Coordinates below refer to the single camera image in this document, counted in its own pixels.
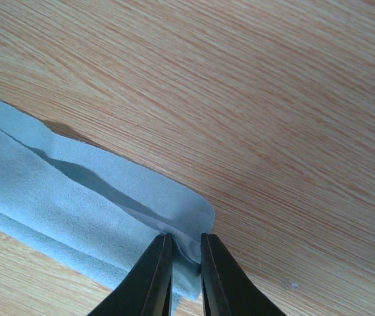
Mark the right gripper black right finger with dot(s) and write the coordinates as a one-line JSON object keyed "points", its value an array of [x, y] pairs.
{"points": [[226, 288]]}

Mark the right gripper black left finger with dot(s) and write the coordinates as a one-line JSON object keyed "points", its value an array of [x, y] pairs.
{"points": [[147, 288]]}

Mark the light blue cleaning cloth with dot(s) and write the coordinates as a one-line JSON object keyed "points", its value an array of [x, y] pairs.
{"points": [[92, 210]]}

